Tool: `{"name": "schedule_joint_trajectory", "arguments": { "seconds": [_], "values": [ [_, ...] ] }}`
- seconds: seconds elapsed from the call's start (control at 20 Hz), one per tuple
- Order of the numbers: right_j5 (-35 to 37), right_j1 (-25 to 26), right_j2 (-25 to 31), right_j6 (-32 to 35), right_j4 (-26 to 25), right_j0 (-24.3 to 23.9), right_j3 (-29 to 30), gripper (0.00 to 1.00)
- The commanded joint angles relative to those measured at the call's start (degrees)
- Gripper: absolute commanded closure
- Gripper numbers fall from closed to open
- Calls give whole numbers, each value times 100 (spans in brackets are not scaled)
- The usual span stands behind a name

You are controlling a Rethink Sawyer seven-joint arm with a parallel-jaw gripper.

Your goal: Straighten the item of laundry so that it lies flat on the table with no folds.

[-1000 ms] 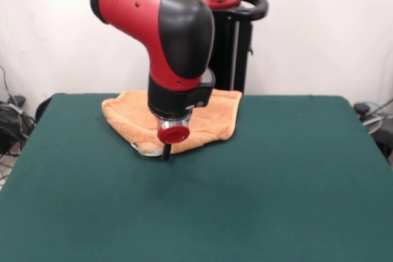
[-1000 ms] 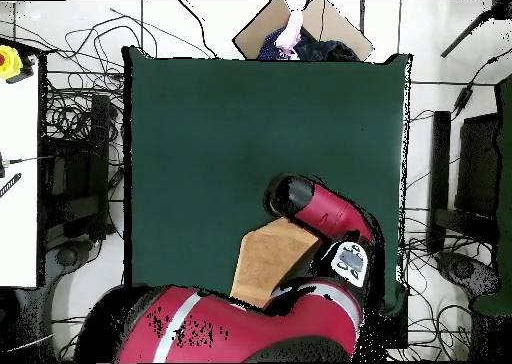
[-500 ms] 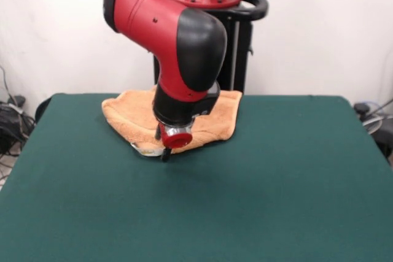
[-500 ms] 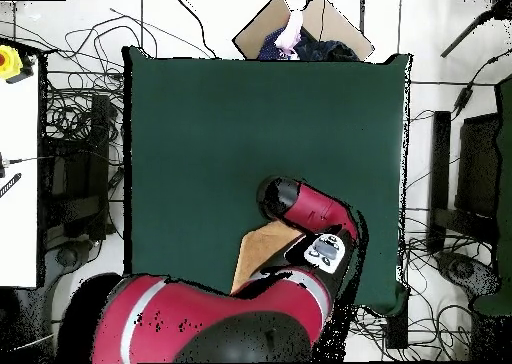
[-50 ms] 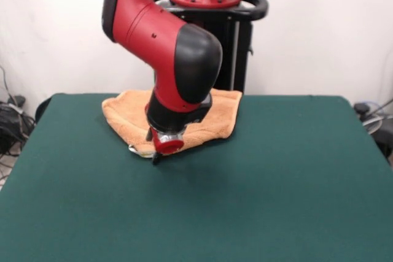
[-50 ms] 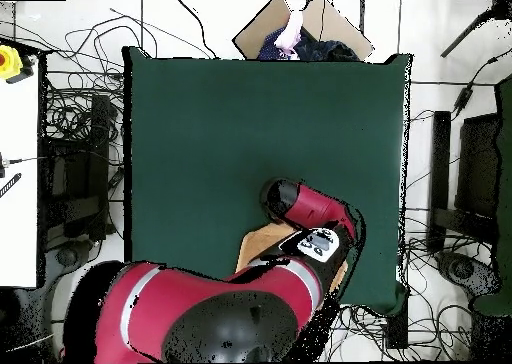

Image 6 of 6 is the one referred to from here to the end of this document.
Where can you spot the dark green table cloth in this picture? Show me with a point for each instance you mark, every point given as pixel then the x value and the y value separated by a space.
pixel 200 140

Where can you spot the black rod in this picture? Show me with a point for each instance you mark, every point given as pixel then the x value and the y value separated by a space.
pixel 464 34

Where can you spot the white pink garment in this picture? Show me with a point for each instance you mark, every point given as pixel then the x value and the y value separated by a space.
pixel 291 32

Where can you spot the black equipment rack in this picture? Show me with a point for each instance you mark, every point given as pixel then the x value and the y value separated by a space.
pixel 76 180

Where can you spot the orange terry towel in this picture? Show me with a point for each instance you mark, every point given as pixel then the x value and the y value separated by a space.
pixel 256 244

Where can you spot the black table leg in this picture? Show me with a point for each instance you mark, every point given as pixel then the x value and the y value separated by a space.
pixel 396 328

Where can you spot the white desk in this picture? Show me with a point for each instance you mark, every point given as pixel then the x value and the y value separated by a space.
pixel 18 180

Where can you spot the cardboard box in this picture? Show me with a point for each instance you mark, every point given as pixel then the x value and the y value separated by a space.
pixel 256 32

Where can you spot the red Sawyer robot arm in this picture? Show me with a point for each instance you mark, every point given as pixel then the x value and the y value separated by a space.
pixel 180 300

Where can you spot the dark navy garment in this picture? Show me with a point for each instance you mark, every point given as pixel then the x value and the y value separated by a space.
pixel 328 50

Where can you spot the black upright bar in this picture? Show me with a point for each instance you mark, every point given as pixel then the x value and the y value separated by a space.
pixel 440 160

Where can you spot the blue dotted garment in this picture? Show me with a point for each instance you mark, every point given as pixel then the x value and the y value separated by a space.
pixel 268 48

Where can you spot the yellow emergency stop button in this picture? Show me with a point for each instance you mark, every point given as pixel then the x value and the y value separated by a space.
pixel 8 62

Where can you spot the black flat panel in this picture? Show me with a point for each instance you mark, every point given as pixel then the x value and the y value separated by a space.
pixel 478 164

